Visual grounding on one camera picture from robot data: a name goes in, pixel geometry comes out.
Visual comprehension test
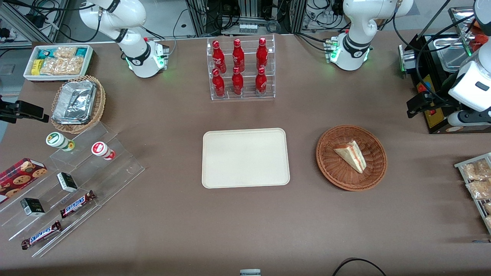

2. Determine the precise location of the clear acrylic bottle rack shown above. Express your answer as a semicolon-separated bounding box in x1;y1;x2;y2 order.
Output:
206;34;276;101

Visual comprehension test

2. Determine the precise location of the white snack box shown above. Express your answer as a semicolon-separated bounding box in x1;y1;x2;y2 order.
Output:
23;45;94;82

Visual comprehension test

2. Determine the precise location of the red cookie box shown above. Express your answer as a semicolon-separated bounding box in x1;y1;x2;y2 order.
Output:
0;158;48;204

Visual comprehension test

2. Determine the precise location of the black food warmer machine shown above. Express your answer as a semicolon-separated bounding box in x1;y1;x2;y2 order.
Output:
398;6;491;135

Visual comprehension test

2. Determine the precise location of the black cable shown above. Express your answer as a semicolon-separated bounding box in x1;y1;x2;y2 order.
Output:
332;258;387;276

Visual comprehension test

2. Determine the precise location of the clear cracker bag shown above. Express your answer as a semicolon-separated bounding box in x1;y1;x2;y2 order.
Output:
40;57;85;76
54;47;77;59

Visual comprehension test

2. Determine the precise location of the round brown wicker basket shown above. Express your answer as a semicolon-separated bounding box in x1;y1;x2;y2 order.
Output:
316;125;387;191

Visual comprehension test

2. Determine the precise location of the small black box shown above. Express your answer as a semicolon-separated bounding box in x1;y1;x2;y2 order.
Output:
57;172;78;192
20;198;45;217

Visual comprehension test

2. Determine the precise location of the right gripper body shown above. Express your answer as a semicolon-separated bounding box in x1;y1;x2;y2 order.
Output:
0;96;18;124

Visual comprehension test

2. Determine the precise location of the green lidded cup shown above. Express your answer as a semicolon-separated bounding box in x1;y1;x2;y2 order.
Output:
46;132;75;152

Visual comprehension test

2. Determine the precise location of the oval light wicker basket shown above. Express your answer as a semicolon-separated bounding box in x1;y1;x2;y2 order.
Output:
51;75;106;134

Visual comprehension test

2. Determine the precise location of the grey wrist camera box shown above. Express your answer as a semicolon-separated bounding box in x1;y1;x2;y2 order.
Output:
447;110;491;127

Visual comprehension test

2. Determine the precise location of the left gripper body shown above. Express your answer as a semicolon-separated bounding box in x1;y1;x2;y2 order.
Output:
424;91;448;115

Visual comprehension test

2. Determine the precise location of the silver foil container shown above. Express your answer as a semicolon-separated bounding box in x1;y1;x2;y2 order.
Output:
53;80;96;125

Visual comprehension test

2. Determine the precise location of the clear bag of snacks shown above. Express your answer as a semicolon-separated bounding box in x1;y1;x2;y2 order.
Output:
461;159;491;181
466;179;491;200

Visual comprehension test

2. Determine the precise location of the red lidded cup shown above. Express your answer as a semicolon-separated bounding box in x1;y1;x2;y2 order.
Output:
91;141;115;161

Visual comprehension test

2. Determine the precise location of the cream rectangular tray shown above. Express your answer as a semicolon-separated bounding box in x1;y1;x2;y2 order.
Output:
202;128;290;189

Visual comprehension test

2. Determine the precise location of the aluminium profile frame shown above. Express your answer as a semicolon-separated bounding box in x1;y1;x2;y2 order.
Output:
186;0;307;37

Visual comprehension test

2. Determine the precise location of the steel pan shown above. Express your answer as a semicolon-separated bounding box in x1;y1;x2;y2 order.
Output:
433;38;472;72

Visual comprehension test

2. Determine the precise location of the triangular sandwich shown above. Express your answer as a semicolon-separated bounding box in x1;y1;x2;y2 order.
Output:
333;140;367;174

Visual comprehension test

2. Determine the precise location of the grey wire rack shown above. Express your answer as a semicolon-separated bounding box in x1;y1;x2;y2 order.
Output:
454;153;491;235

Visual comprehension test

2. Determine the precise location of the Snickers bar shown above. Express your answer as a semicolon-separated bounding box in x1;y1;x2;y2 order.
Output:
59;190;96;219
21;221;62;250

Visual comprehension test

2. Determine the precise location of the clear acrylic stepped stand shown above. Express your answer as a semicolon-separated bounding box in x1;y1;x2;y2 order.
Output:
0;122;145;258

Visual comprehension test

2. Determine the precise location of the red cola bottle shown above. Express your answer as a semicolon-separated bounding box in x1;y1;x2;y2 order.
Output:
255;67;267;95
232;67;244;95
212;69;226;97
256;37;268;70
232;38;245;72
212;40;227;73

